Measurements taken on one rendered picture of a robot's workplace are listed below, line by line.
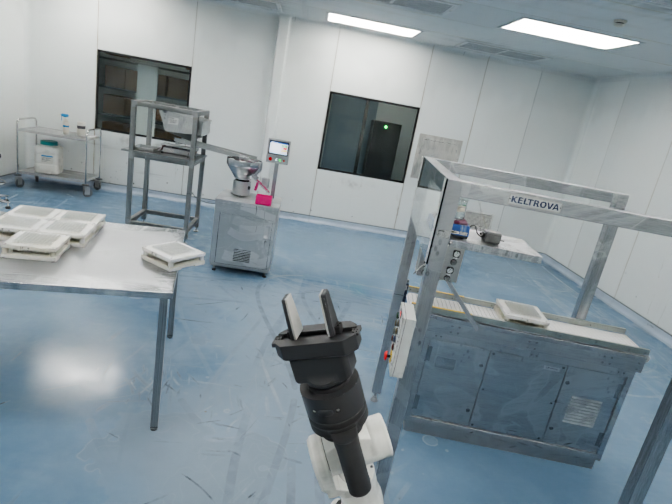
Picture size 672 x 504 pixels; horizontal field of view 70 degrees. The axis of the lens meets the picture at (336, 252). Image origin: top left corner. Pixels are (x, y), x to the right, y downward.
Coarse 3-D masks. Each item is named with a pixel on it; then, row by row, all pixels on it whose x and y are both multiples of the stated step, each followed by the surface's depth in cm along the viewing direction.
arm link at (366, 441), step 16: (368, 416) 74; (320, 432) 68; (336, 432) 67; (352, 432) 67; (368, 432) 71; (384, 432) 71; (336, 448) 66; (352, 448) 65; (368, 448) 70; (384, 448) 71; (336, 464) 70; (352, 464) 66; (352, 480) 67; (368, 480) 68
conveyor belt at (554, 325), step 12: (408, 300) 284; (444, 300) 291; (480, 312) 283; (492, 312) 286; (552, 324) 285; (564, 324) 288; (552, 336) 267; (588, 336) 276; (600, 336) 280; (612, 336) 283; (624, 336) 287; (612, 348) 266; (648, 360) 266
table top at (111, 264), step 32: (128, 224) 324; (0, 256) 239; (64, 256) 253; (96, 256) 261; (128, 256) 269; (0, 288) 215; (32, 288) 218; (64, 288) 221; (96, 288) 224; (128, 288) 230; (160, 288) 236
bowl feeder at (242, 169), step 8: (232, 160) 478; (240, 160) 509; (248, 160) 509; (256, 160) 507; (232, 168) 483; (240, 168) 478; (248, 168) 479; (256, 168) 485; (240, 176) 487; (248, 176) 489; (240, 184) 491; (248, 184) 495; (256, 184) 489; (264, 184) 493; (232, 192) 498; (240, 192) 493; (248, 192) 498
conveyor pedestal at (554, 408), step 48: (432, 336) 277; (432, 384) 286; (480, 384) 284; (528, 384) 281; (576, 384) 278; (624, 384) 275; (432, 432) 296; (480, 432) 291; (528, 432) 289; (576, 432) 286
